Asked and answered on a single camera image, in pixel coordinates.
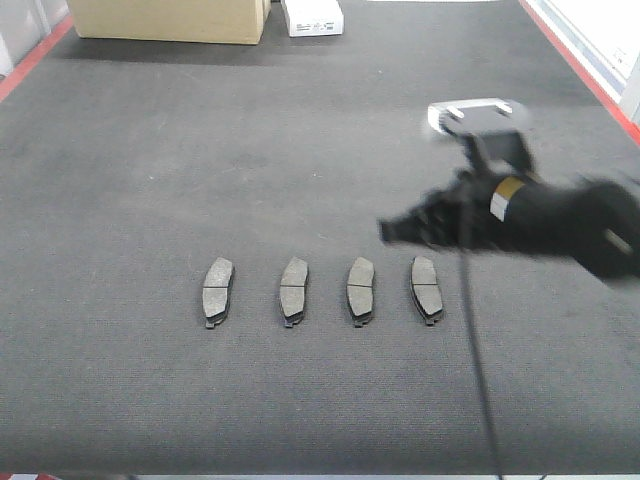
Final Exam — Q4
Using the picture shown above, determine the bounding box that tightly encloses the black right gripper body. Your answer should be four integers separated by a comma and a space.
419, 170, 540, 253

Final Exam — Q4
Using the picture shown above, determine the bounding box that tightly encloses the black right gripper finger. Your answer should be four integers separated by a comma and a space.
377, 209, 430, 245

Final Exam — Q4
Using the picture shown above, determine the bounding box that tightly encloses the grey brake pad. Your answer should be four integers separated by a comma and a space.
279, 257, 309, 328
346, 257, 375, 328
202, 257, 235, 329
410, 256, 444, 326

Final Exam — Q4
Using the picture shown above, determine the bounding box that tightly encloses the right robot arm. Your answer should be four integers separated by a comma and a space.
378, 171, 639, 281

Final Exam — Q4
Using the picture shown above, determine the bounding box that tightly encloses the dark grey conveyor belt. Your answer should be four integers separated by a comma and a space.
1, 1, 639, 478

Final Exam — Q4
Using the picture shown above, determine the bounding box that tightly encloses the white flat box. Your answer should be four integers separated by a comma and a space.
281, 0, 344, 38

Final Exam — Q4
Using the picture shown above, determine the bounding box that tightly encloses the cardboard box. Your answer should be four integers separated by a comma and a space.
67, 0, 271, 45

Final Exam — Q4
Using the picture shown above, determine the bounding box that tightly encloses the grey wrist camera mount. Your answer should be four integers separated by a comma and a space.
426, 97, 535, 175

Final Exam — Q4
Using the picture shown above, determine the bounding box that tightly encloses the red conveyor edge rail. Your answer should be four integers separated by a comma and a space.
1, 1, 639, 142

